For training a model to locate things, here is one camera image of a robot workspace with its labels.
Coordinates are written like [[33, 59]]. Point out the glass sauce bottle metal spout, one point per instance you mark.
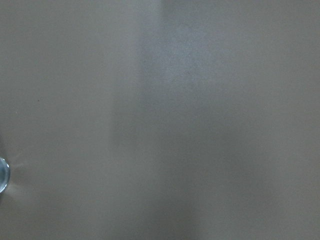
[[5, 172]]

